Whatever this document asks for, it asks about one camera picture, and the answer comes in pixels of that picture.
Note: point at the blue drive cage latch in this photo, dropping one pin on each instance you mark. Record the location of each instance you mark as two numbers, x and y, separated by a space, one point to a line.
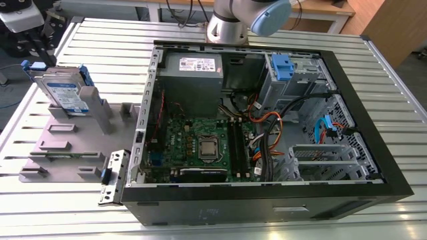
281 67

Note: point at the black PC case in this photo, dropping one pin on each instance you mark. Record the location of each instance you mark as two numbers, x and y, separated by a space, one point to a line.
233 207

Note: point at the black RAM slot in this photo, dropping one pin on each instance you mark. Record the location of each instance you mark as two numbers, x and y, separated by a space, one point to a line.
233 147

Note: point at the silver CPU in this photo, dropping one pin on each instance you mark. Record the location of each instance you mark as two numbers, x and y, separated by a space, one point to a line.
207 148

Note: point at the brown wooden cabinet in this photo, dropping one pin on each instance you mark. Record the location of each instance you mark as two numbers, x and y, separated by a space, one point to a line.
394 30

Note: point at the black graphics card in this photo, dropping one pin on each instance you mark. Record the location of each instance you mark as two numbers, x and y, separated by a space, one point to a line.
200 175

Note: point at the CPU socket locking lever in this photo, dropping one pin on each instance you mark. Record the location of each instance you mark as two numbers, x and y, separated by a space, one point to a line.
221 156

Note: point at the grey parts rack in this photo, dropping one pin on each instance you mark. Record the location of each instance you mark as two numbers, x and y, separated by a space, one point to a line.
87 147

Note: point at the grey metal disk bay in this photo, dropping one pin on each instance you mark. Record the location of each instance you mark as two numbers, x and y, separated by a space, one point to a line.
320 162

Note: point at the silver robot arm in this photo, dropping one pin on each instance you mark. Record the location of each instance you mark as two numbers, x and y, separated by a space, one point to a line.
227 30

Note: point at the white table frame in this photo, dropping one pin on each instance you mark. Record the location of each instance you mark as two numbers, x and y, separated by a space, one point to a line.
100 7

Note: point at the grey power supply unit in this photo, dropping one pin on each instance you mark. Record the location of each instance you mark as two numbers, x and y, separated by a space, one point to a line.
189 92

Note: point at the silver hinged slot bracket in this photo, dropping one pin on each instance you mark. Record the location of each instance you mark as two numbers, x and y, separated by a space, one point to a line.
116 175

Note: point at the hard disk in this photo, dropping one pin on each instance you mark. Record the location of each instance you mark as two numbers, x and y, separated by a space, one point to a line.
63 95

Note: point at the green RAM stick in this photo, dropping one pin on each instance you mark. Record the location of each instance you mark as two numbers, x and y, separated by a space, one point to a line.
67 155

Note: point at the green motherboard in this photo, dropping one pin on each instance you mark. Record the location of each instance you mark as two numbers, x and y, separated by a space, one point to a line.
180 130

